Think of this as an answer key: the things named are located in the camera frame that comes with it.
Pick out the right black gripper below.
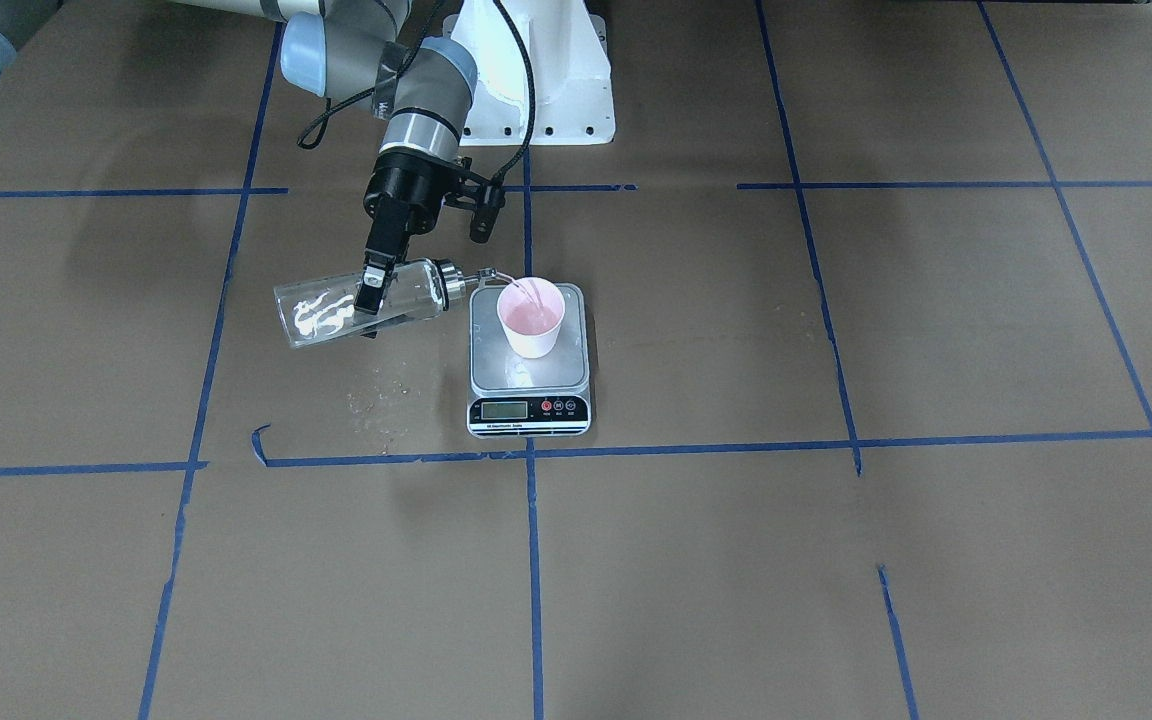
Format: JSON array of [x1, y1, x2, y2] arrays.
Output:
[[355, 149, 506, 316]]

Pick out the clear glass sauce bottle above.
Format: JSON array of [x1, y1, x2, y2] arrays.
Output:
[[273, 258, 515, 348]]

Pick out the pink paper cup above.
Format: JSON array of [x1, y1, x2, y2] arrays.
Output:
[[495, 276, 566, 359]]

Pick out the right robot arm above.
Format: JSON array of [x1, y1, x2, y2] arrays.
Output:
[[0, 1, 507, 320]]

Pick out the digital kitchen scale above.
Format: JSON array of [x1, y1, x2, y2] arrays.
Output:
[[467, 283, 594, 437]]

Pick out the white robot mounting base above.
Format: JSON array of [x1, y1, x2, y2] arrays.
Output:
[[442, 1, 616, 147]]

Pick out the blue tape grid lines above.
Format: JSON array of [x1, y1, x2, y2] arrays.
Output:
[[0, 0, 1152, 720]]

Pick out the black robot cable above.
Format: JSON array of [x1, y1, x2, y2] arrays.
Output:
[[296, 0, 537, 191]]

